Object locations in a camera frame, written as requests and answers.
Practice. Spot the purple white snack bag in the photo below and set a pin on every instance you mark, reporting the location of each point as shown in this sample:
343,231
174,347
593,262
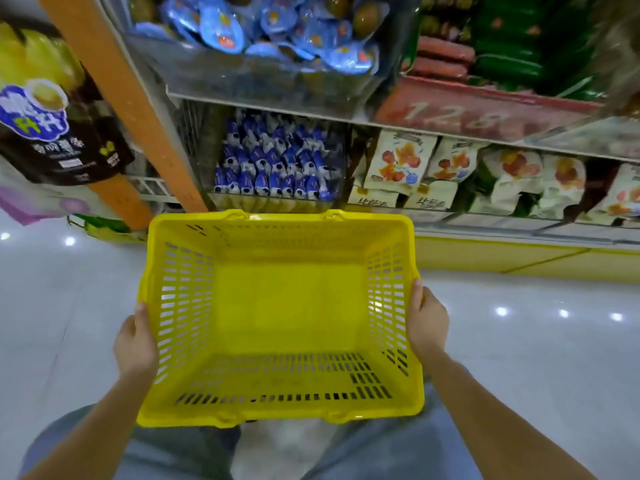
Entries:
30,200

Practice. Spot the person's left hand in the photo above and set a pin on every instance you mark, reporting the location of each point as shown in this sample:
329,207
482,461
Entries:
135,345

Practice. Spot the store shelf with yellow base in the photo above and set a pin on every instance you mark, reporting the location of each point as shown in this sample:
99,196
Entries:
480,253

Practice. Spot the orange shelf post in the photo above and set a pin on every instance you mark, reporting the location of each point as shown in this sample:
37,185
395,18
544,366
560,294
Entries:
120,85

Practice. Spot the red price sign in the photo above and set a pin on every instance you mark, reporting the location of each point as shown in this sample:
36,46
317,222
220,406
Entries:
470,113

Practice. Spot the person's right forearm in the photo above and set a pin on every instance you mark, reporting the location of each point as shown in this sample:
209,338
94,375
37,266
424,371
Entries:
500,425

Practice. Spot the person's left forearm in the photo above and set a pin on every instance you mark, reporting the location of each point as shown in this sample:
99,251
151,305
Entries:
85,440

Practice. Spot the row of fruit print bags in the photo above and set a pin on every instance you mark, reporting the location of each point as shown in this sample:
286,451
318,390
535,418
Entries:
400,160

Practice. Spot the pile of blue snack packets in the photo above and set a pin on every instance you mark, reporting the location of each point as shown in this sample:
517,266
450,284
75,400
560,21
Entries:
275,160

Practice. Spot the black potato stick bag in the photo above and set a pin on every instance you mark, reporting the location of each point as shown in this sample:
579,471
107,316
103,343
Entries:
70,145

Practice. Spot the yellow plastic shopping basket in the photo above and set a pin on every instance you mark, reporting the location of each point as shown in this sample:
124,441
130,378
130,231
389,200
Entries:
280,305

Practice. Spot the stack of dark green packets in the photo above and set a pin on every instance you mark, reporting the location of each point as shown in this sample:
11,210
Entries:
520,35

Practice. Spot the pile of blue jelly cups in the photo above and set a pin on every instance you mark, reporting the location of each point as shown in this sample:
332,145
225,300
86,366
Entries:
290,30

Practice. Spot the person's right hand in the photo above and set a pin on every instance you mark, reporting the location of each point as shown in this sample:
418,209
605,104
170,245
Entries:
428,330

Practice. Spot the grey trousers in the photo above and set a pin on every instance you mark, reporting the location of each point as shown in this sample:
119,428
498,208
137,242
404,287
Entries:
400,455

